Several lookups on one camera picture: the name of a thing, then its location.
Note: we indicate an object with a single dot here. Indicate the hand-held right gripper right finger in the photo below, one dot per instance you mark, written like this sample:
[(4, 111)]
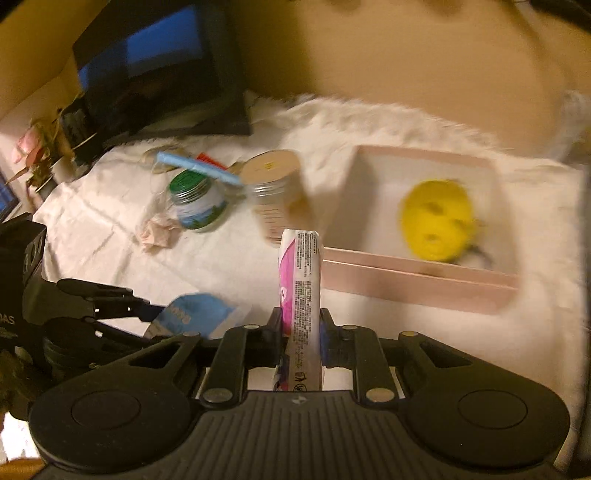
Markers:
[(326, 339)]

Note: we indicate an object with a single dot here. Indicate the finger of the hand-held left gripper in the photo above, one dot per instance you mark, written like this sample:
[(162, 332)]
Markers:
[(106, 295), (101, 339)]

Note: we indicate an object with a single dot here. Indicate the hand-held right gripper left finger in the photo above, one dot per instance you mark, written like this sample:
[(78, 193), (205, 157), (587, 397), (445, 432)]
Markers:
[(276, 325)]

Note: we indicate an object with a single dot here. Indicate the pink and white tissue packet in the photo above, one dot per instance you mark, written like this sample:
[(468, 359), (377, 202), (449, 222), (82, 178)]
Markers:
[(300, 286)]

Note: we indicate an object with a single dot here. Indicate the blue and white packet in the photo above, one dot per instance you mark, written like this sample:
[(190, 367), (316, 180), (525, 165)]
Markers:
[(198, 314)]

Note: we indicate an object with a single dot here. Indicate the pink tray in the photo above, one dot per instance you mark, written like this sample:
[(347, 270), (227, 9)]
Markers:
[(415, 286)]

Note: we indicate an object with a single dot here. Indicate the laptop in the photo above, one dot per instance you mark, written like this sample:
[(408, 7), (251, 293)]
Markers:
[(7, 198)]

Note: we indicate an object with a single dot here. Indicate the crumpled pink tissue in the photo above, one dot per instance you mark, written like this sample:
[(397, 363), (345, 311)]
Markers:
[(159, 233)]

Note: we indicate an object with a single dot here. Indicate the white fluffy blanket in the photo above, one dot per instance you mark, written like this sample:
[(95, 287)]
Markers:
[(115, 198)]

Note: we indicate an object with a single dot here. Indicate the pink artificial flowers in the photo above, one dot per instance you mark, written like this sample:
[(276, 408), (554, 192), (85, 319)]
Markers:
[(34, 147)]

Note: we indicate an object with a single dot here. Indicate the glass jar with green lid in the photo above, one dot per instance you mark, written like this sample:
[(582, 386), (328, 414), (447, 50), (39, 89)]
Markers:
[(198, 203)]

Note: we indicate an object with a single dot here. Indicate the metal can with beige lid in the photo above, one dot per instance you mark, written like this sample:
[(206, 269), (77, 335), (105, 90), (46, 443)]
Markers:
[(274, 194)]

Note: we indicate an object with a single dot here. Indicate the blue stick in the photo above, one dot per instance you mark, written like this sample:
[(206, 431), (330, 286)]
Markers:
[(194, 166)]

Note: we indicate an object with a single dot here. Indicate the black box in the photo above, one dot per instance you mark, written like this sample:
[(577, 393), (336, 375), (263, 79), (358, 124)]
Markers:
[(83, 131)]

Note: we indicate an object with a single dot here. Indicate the yellow plush toy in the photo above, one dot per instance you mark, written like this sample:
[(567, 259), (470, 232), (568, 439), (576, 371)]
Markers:
[(436, 219)]

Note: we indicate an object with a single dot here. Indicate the red packet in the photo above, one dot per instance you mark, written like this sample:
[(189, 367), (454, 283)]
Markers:
[(211, 161)]

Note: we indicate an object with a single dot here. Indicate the black monitor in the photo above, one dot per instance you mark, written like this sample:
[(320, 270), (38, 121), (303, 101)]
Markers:
[(157, 69)]

